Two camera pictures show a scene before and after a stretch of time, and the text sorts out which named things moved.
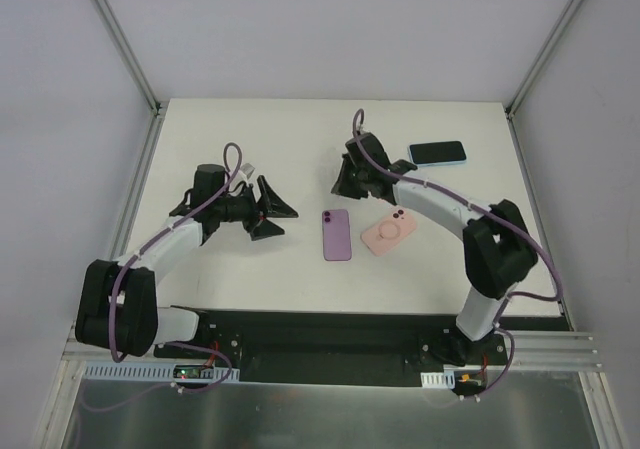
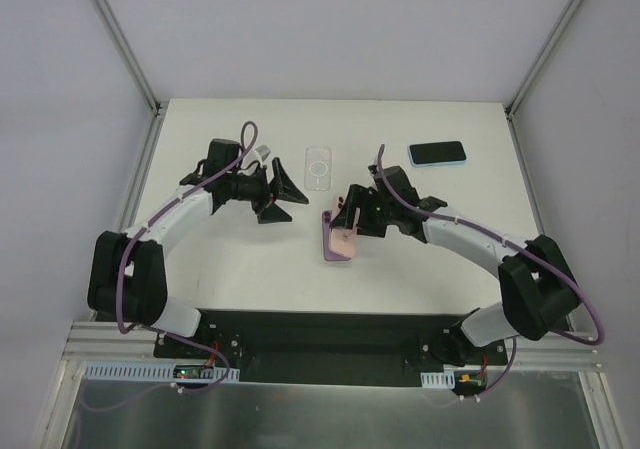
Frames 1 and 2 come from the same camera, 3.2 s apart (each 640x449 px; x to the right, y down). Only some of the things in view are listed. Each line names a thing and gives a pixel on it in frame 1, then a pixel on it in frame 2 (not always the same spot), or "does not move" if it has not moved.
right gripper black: x=353 y=179 to x=365 y=211
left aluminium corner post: x=156 y=108 does not move
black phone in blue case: x=437 y=153 does not move
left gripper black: x=255 y=209 to x=266 y=191
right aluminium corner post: x=568 y=13 does not move
